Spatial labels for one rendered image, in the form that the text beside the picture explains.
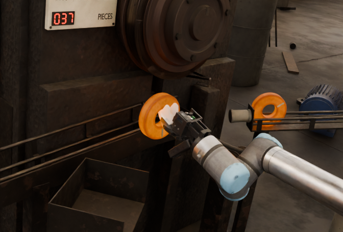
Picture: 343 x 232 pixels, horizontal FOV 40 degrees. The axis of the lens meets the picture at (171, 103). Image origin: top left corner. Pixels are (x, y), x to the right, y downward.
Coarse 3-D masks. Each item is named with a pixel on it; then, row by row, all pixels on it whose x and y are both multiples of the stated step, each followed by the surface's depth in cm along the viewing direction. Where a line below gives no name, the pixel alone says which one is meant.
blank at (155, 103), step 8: (152, 96) 152; (160, 96) 151; (168, 96) 153; (144, 104) 151; (152, 104) 149; (160, 104) 152; (168, 104) 154; (144, 112) 150; (152, 112) 150; (144, 120) 149; (152, 120) 152; (144, 128) 151; (152, 128) 153; (160, 128) 156; (152, 136) 154; (160, 136) 157
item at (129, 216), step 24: (96, 168) 144; (120, 168) 143; (72, 192) 138; (96, 192) 147; (120, 192) 146; (144, 192) 144; (48, 216) 122; (72, 216) 120; (96, 216) 119; (120, 216) 139
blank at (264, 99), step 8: (264, 96) 204; (272, 96) 204; (280, 96) 206; (256, 104) 204; (264, 104) 205; (272, 104) 206; (280, 104) 206; (256, 112) 206; (280, 112) 208; (280, 120) 209
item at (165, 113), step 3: (165, 108) 150; (168, 108) 149; (159, 111) 153; (162, 111) 151; (165, 111) 150; (168, 111) 149; (159, 114) 152; (162, 114) 151; (165, 114) 150; (168, 114) 149; (159, 117) 152; (165, 117) 150; (168, 117) 149; (171, 117) 148; (165, 120) 150; (168, 120) 149; (171, 120) 148; (168, 123) 149; (171, 123) 149
